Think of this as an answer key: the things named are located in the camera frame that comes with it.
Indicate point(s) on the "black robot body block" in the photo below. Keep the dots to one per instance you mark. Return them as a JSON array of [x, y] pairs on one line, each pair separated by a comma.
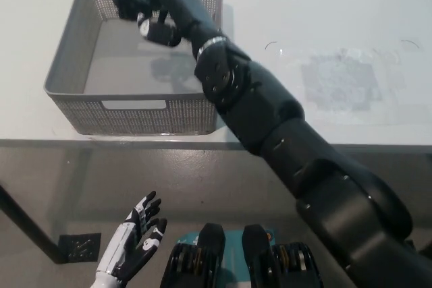
[[199, 261], [270, 261]]

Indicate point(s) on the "black floor tape patch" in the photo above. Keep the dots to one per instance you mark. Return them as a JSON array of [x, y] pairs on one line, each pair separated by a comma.
[[79, 247]]

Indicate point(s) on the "teal robot body panel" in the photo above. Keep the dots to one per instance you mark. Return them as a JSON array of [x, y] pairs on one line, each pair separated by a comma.
[[233, 254]]

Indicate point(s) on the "grey perforated plastic basket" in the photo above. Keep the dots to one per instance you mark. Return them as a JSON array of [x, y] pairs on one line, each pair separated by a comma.
[[111, 75]]

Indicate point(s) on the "black left robot body block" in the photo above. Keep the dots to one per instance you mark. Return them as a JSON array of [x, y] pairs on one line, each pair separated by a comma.
[[199, 261]]

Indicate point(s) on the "black table leg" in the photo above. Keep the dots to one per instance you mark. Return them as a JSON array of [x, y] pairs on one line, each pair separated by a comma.
[[30, 224]]

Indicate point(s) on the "white and black left hand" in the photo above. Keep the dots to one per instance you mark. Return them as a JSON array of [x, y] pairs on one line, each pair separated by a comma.
[[135, 247]]

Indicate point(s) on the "black right robot body block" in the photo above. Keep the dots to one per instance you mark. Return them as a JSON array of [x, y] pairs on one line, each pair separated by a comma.
[[270, 261]]

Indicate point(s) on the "white and black right hand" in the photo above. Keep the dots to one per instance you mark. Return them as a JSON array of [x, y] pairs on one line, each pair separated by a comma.
[[185, 11]]

